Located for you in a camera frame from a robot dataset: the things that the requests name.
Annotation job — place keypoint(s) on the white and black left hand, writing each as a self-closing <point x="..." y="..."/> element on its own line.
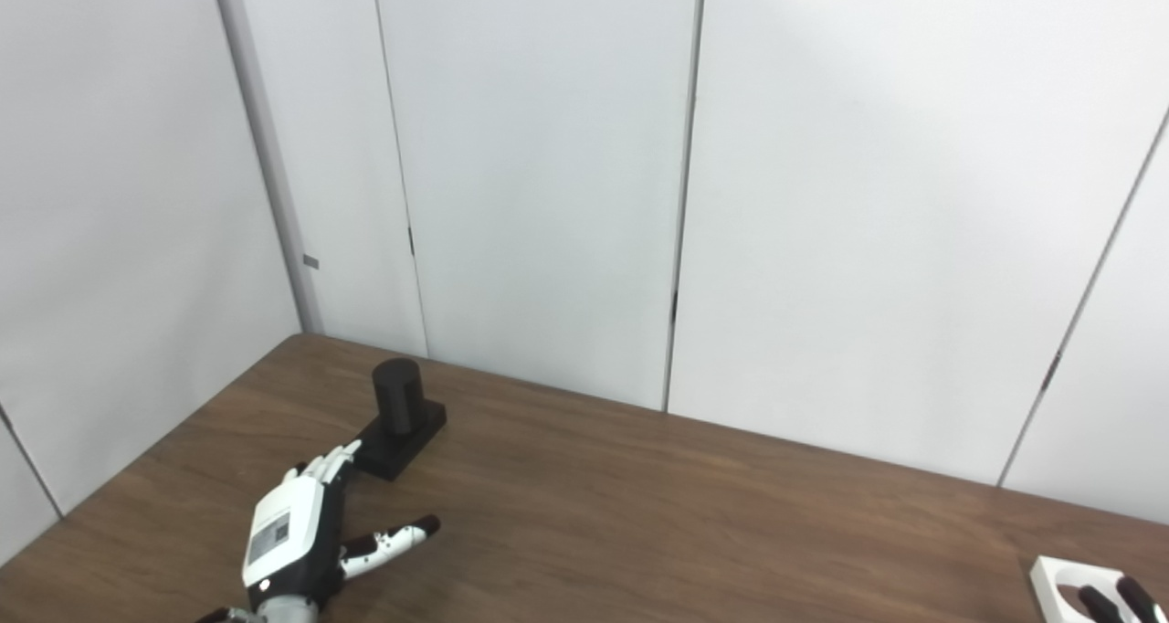
<point x="283" y="532"/>

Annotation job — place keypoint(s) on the white and black right hand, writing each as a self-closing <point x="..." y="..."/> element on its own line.
<point x="1100" y="609"/>

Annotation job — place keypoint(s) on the white square piece with hole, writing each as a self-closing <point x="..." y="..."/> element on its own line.
<point x="1046" y="577"/>

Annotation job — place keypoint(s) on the black peg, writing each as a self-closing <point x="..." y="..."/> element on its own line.
<point x="397" y="395"/>

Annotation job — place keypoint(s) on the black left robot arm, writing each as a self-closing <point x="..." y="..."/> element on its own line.
<point x="288" y="614"/>

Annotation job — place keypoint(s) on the gray wall corner post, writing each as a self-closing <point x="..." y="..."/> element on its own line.
<point x="265" y="148"/>

